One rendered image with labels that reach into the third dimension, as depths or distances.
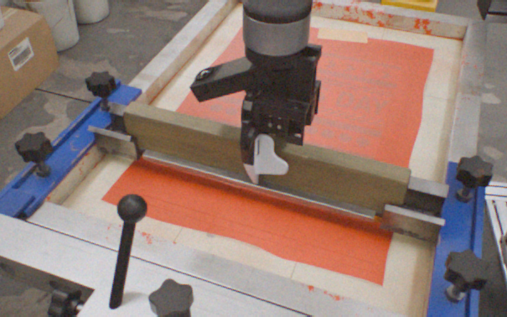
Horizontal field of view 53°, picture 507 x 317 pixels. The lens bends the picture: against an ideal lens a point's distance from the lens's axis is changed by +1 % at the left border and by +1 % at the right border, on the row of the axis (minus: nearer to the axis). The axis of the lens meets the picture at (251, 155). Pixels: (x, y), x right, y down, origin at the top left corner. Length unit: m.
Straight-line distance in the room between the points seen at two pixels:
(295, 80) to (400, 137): 0.33
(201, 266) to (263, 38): 0.28
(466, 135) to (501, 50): 2.39
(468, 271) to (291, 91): 0.27
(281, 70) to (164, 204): 0.28
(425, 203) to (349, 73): 0.38
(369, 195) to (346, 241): 0.07
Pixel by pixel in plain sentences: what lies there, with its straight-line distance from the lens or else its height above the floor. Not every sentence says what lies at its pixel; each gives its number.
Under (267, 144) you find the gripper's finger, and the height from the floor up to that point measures 1.08.
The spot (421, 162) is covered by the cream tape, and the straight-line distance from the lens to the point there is 0.85.
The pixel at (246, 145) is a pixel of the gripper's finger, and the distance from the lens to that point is 0.64.
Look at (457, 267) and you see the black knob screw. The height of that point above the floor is 1.06.
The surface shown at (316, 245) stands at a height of 0.95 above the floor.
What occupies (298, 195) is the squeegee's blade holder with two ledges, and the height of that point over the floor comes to 0.99.
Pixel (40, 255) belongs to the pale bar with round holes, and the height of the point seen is 1.04.
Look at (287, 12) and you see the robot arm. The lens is 0.54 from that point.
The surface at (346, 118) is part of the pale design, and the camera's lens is 0.90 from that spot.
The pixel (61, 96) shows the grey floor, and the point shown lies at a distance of 2.74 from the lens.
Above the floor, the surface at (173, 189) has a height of 0.95.
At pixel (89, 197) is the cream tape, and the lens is 0.79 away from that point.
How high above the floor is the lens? 1.51
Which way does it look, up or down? 43 degrees down
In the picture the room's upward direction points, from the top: straight up
